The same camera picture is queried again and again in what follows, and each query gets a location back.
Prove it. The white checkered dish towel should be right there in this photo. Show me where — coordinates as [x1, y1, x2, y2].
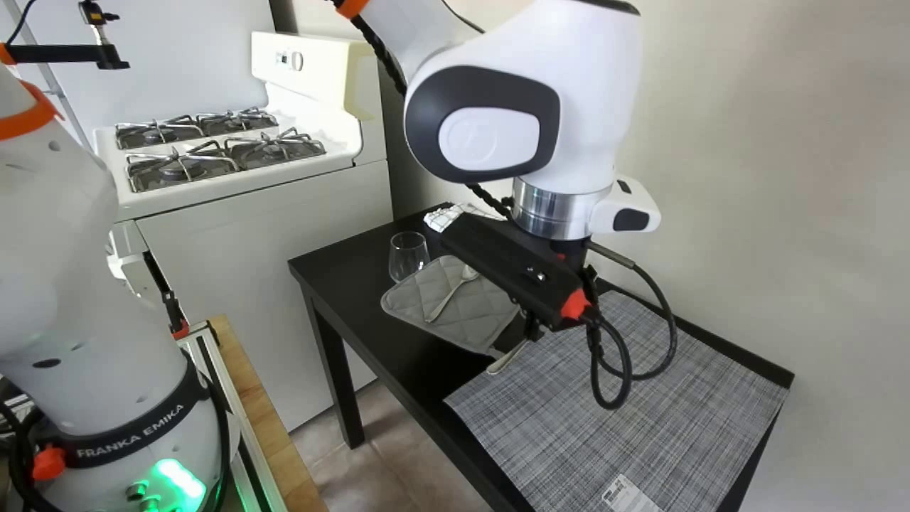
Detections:
[422, 202, 469, 236]

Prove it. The grey woven placemat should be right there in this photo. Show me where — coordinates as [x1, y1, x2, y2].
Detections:
[443, 282, 790, 512]

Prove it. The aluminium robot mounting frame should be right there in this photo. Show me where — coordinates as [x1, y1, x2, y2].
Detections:
[177, 319, 291, 512]

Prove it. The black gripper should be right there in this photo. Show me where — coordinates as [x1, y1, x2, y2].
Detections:
[438, 211, 598, 332]

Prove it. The wooden bench board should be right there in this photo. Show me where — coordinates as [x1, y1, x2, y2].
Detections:
[209, 315, 331, 512]

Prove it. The white gas stove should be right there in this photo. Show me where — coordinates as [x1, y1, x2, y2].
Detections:
[92, 26, 399, 435]

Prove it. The grey quilted pot holder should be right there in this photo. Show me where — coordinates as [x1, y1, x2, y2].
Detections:
[378, 252, 526, 359]

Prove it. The clear drinking glass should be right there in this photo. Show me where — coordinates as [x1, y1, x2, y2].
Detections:
[384, 226, 432, 285]

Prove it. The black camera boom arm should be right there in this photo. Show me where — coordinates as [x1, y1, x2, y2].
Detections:
[0, 0, 133, 74]

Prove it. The black wooden table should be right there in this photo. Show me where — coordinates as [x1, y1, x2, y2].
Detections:
[288, 202, 799, 512]

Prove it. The silver spoon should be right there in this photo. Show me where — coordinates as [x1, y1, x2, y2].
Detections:
[428, 276, 469, 325]

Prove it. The white printed placemat label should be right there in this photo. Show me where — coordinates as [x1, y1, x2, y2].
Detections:
[603, 472, 662, 512]

